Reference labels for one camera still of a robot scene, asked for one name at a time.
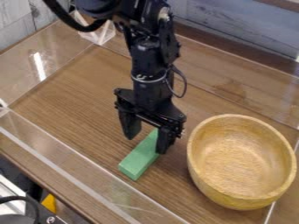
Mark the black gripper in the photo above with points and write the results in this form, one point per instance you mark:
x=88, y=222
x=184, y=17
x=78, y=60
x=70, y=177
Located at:
x=146, y=103

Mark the green rectangular block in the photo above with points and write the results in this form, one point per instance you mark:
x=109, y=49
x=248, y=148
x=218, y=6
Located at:
x=140, y=157

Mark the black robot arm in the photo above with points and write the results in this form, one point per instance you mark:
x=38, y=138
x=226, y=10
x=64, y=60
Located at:
x=145, y=22

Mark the light wooden bowl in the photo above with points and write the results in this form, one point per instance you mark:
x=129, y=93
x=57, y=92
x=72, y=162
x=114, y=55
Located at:
x=240, y=161

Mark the black device with yellow part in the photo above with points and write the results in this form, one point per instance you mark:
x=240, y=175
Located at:
x=21, y=200

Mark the clear acrylic enclosure wall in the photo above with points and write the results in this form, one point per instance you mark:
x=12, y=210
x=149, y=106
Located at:
x=60, y=133

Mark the clear acrylic corner bracket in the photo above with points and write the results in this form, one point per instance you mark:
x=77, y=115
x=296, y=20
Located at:
x=100, y=36

